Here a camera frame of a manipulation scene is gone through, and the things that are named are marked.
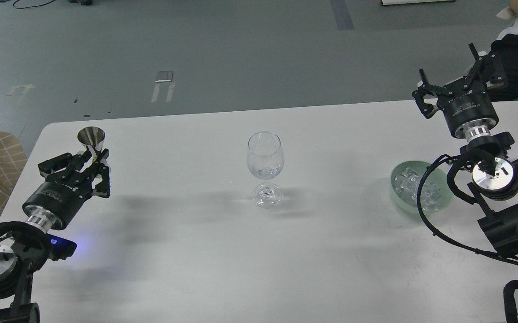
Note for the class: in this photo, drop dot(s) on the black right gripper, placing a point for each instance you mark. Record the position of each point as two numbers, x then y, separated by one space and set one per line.
467 110

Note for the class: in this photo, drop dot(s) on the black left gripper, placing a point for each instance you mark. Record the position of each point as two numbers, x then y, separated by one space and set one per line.
56 202

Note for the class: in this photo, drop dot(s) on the steel double jigger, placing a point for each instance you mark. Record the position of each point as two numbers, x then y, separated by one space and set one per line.
93 138

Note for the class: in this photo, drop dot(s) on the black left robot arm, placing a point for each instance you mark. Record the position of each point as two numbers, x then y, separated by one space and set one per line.
24 249

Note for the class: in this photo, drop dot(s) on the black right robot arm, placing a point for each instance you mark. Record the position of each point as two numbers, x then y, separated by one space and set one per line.
481 173

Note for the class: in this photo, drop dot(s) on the clear ice cubes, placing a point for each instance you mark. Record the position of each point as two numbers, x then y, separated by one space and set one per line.
406 187

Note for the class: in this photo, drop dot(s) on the clear wine glass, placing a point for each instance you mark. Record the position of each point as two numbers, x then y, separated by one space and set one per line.
265 160

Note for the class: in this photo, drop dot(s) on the green bowl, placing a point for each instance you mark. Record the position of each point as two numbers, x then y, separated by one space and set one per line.
436 176

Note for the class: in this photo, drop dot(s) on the metal floor plate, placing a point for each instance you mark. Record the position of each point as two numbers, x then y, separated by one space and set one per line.
164 76

